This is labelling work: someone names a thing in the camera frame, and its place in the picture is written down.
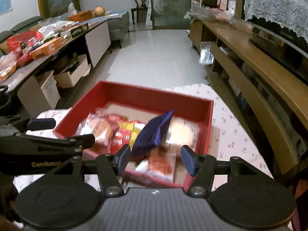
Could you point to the grey sofa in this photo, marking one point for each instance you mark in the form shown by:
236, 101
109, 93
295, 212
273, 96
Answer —
118, 26

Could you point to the dark blue snack packet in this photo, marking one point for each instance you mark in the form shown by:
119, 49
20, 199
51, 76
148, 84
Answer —
151, 134

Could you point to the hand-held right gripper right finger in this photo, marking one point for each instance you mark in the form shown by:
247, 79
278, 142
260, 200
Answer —
189, 160

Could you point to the red plastic bag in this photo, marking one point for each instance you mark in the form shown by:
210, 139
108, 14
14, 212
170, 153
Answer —
21, 39

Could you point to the orange tray box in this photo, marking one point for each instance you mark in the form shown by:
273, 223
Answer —
80, 16

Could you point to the orange red food packet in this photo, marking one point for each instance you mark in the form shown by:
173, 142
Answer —
7, 67

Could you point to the black television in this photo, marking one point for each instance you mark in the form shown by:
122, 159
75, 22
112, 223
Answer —
288, 50

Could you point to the dark green flat box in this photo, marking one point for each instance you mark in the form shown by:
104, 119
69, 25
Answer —
74, 30

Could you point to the wooden cabinet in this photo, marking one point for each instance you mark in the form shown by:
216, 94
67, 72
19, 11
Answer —
264, 62

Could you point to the glass door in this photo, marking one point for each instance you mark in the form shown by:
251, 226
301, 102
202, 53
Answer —
170, 4

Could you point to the clear plastic bag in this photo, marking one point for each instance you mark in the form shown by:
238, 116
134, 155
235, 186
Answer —
211, 15

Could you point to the orange flat box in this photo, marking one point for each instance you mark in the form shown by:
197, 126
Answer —
48, 48

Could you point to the small red box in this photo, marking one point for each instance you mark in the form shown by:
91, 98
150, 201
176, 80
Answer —
223, 2

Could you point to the silver foil bag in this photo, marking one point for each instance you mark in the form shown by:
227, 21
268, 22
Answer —
206, 53

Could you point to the white snack packet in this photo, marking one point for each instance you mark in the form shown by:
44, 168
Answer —
158, 166

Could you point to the red yellow snack packet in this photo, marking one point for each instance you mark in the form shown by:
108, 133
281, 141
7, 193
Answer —
122, 134

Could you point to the dark long side table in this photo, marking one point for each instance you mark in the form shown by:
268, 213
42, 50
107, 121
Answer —
97, 43

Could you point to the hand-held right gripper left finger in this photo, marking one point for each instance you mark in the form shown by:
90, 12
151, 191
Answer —
124, 158

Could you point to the white lace cloth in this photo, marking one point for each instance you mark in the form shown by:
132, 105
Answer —
276, 2

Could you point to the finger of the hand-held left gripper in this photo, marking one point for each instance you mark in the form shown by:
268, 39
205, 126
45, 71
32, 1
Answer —
48, 142
41, 124

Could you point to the green sofa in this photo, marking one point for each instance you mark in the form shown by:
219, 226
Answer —
24, 25

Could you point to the red cardboard box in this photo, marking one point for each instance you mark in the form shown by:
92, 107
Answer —
154, 98

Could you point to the red cartoon face packet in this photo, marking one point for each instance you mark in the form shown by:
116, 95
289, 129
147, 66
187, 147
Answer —
98, 127

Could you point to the clear cake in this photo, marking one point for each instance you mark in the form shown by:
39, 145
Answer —
182, 130

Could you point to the white cardboard box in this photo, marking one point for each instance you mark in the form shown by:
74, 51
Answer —
72, 74

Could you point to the blue wall poster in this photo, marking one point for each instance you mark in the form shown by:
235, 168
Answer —
5, 2

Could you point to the yellow pomelo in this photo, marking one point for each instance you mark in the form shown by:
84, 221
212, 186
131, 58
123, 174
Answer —
99, 11

